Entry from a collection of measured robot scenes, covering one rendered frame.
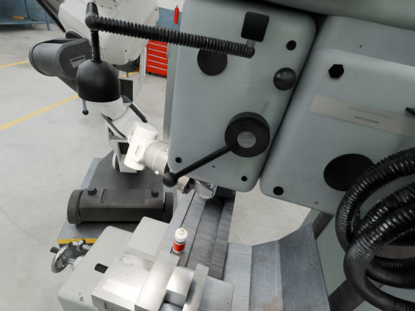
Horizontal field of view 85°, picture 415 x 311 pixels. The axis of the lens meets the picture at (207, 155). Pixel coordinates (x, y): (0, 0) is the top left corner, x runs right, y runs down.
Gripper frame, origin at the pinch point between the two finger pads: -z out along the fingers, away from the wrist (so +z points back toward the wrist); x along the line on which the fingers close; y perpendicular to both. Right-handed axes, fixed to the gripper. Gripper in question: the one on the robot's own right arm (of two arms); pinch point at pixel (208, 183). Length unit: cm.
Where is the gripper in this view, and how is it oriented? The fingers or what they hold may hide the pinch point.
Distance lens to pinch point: 58.2
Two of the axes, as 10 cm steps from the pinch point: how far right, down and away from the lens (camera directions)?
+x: 5.1, -4.0, 7.6
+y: -1.9, 8.1, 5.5
